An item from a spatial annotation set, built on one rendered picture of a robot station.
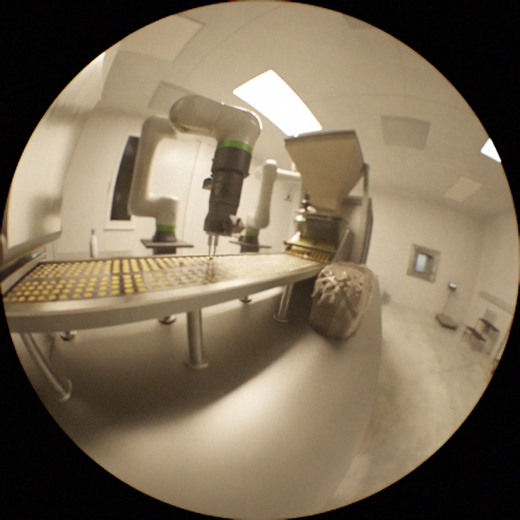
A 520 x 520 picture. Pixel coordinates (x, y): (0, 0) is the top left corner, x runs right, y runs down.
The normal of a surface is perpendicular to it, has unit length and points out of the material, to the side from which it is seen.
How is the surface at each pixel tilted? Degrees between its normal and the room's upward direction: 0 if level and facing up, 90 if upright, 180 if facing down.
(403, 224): 90
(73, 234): 90
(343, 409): 0
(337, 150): 118
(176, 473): 0
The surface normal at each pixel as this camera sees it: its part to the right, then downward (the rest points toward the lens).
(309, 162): -0.65, 0.49
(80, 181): 0.74, 0.23
